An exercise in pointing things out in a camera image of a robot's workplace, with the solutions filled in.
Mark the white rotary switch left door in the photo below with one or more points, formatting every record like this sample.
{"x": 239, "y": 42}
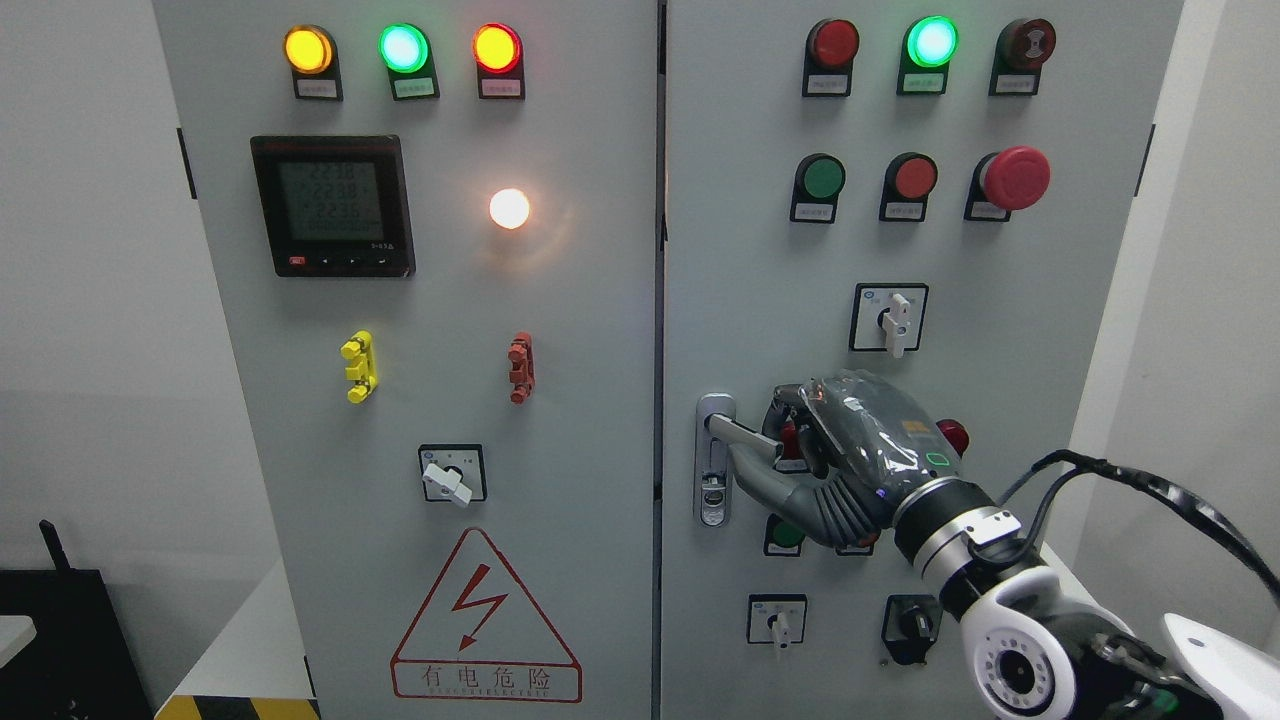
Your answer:
{"x": 453, "y": 474}

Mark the red push button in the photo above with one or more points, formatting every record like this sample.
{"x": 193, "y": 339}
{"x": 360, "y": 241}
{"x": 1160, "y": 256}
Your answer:
{"x": 863, "y": 548}
{"x": 908, "y": 182}

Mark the green lit indicator top right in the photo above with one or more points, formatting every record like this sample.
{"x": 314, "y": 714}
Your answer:
{"x": 926, "y": 51}

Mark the dark red buzzer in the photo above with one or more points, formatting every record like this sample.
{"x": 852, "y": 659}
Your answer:
{"x": 1022, "y": 48}

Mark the green indicator light top left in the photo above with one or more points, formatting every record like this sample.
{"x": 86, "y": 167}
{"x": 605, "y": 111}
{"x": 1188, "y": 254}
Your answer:
{"x": 410, "y": 60}

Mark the white rotary switch lower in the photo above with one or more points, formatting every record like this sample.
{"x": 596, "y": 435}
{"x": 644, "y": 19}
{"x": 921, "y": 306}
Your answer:
{"x": 776, "y": 621}

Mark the red terminal connector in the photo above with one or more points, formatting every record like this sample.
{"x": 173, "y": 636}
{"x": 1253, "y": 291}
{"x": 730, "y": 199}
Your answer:
{"x": 521, "y": 373}

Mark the black digital power meter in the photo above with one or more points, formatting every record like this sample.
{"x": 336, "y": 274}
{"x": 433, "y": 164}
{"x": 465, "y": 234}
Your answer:
{"x": 335, "y": 206}

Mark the black rotary selector switch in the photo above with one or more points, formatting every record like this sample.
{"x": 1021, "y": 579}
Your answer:
{"x": 911, "y": 626}

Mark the red electric hazard warning sticker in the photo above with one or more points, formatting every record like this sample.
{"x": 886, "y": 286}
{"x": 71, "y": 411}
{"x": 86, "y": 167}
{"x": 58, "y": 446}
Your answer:
{"x": 480, "y": 635}

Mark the green push button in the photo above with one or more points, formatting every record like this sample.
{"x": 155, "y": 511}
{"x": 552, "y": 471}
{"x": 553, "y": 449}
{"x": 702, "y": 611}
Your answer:
{"x": 818, "y": 181}
{"x": 782, "y": 539}

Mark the red indicator light middle left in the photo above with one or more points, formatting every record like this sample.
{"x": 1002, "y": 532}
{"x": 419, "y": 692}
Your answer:
{"x": 792, "y": 460}

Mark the black box with antenna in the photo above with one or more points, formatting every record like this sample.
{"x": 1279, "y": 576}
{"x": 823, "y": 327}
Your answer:
{"x": 78, "y": 666}

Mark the robot arm silver white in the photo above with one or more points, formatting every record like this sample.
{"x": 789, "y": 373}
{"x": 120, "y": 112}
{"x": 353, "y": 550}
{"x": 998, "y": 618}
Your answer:
{"x": 1035, "y": 650}

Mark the green push button lower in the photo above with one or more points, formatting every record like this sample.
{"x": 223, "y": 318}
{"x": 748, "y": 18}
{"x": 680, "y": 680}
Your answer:
{"x": 782, "y": 539}

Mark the grey right cabinet door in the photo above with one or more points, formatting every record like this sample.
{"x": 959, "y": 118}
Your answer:
{"x": 754, "y": 301}

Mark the red lit indicator light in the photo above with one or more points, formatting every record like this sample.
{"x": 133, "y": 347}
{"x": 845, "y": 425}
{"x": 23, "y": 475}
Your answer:
{"x": 499, "y": 57}

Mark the red push button lower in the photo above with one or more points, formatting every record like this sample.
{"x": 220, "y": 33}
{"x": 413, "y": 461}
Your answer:
{"x": 863, "y": 548}

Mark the white rotary switch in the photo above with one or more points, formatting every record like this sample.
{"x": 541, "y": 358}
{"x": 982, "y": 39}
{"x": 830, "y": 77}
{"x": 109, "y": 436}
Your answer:
{"x": 887, "y": 317}
{"x": 776, "y": 621}

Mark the green push button upper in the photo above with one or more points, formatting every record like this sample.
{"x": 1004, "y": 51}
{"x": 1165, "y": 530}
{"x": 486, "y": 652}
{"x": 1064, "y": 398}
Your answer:
{"x": 818, "y": 181}

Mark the red indicator light middle right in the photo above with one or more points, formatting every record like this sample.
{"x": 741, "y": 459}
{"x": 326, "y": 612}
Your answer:
{"x": 956, "y": 434}

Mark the grey cabinet door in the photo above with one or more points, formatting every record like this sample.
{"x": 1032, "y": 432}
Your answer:
{"x": 573, "y": 465}
{"x": 754, "y": 301}

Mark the white platform with hazard stripes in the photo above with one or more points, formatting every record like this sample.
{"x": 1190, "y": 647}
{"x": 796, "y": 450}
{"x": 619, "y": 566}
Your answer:
{"x": 689, "y": 652}

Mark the red push button upper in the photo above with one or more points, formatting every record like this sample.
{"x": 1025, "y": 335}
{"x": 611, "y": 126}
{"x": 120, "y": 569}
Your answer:
{"x": 908, "y": 182}

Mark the yellow terminal connector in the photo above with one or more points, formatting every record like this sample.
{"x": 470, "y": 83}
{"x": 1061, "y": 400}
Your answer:
{"x": 361, "y": 368}

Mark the red emergency stop button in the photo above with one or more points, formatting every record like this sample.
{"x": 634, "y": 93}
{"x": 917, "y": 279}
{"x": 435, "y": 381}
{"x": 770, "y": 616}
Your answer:
{"x": 1007, "y": 181}

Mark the red indicator light top right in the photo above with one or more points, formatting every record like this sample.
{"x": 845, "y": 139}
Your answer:
{"x": 831, "y": 47}

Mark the yellow indicator light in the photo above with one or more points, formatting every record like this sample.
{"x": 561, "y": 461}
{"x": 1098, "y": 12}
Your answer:
{"x": 312, "y": 55}

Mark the grey left cabinet door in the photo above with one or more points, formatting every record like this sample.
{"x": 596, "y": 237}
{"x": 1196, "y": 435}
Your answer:
{"x": 573, "y": 465}

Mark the white lit indicator light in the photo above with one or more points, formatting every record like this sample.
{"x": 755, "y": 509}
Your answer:
{"x": 510, "y": 208}

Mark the silver door handle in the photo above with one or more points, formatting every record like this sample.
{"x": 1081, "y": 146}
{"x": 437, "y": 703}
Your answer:
{"x": 716, "y": 431}

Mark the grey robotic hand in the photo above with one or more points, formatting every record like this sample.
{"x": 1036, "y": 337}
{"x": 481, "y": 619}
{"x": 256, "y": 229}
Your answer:
{"x": 870, "y": 449}

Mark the white rotary switch upper right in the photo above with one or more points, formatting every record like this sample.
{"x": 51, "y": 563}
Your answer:
{"x": 887, "y": 317}

